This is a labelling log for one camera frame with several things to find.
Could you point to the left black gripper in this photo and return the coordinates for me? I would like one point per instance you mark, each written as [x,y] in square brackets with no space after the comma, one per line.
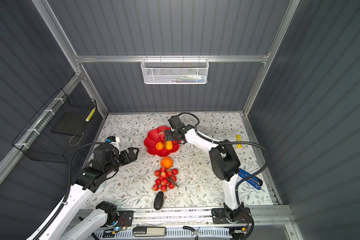
[133,156]

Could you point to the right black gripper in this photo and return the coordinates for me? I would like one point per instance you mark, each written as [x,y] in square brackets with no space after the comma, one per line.
[168,135]

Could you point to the red fake strawberry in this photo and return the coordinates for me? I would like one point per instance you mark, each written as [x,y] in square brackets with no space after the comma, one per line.
[162,136]

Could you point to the yellow fake squash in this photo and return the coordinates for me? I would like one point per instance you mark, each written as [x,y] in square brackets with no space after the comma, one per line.
[169,145]

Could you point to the small orange fake fruit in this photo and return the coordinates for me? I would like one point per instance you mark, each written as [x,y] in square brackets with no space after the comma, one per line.
[159,146]

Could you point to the large orange fake fruit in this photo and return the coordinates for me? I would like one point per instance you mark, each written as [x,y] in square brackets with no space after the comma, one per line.
[167,162]

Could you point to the red fake berry cluster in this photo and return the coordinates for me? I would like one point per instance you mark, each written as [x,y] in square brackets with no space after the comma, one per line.
[166,179]

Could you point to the dark fake avocado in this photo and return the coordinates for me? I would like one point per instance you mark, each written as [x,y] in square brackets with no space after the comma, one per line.
[159,201]

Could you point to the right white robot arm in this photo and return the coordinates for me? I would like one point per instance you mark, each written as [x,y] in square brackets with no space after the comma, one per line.
[224,160]

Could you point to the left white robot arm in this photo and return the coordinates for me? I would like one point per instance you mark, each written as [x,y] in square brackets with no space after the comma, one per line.
[55,225]

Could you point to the red flower-shaped fruit bowl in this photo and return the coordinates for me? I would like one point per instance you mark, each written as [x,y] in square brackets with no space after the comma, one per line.
[153,138]

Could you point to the yellow marker in black basket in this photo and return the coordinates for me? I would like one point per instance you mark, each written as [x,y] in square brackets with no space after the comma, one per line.
[90,115]

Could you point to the markers in white basket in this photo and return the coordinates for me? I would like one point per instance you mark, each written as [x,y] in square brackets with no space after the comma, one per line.
[193,78]

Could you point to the yellow marker on table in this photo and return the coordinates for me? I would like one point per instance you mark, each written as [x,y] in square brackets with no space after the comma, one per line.
[238,139]

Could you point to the grey pedal box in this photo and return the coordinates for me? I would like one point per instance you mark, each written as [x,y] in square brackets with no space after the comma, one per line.
[149,231]

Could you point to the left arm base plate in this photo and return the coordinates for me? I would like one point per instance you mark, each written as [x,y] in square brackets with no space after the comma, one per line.
[120,219]

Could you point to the white wire mesh basket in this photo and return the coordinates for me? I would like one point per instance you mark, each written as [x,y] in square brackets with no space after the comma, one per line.
[154,70]

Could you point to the black wire mesh basket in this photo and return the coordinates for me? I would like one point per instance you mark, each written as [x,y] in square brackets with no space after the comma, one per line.
[55,134]

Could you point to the blue handled pliers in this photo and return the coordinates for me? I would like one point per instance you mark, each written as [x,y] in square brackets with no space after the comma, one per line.
[253,181]

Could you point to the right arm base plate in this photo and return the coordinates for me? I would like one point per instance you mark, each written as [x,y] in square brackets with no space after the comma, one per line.
[241,215]

